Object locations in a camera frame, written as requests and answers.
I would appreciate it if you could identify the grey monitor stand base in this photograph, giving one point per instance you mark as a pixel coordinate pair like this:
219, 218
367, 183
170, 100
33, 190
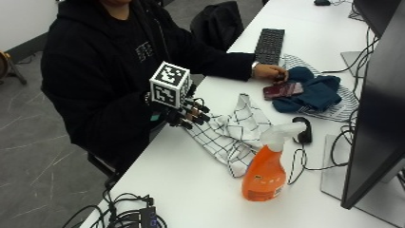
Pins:
334, 177

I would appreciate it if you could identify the white grid-patterned cloth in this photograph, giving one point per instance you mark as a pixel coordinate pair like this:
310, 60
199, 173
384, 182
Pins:
234, 136

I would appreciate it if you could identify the black power adapter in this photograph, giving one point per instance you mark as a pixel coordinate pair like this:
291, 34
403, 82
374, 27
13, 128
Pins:
304, 131

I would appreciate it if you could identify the black computer mouse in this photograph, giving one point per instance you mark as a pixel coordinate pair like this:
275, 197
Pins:
322, 2

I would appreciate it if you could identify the white wristwatch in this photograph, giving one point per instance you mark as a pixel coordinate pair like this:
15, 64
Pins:
255, 68

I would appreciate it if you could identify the orange spray bottle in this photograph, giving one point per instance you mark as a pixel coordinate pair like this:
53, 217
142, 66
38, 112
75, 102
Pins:
266, 171

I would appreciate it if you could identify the white marker cube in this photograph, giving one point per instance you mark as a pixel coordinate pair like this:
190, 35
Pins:
170, 85

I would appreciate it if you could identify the black hub box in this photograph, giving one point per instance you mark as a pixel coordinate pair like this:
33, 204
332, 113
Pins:
148, 217

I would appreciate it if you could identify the wooden stool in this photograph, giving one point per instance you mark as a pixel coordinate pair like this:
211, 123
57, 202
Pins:
7, 66

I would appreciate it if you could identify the small grey monitor base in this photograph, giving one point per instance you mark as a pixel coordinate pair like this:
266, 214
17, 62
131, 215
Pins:
352, 61

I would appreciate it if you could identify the black keyboard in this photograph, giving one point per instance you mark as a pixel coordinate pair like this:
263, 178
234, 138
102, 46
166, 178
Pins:
270, 44

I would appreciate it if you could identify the grey striped white cloth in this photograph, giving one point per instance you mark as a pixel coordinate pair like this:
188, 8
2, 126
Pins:
342, 109

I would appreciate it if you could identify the dark blue cloth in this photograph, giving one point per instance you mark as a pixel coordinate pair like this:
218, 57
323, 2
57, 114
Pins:
312, 91

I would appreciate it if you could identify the person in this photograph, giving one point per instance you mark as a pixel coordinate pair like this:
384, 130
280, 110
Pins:
97, 72

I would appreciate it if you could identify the maroon smartphone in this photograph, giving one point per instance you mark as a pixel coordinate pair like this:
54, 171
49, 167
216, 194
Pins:
282, 90

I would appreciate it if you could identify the small black monitor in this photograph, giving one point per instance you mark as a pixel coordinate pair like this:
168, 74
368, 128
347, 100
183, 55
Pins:
374, 14

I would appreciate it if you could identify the large black monitor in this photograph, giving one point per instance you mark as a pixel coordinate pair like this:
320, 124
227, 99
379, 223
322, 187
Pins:
375, 126

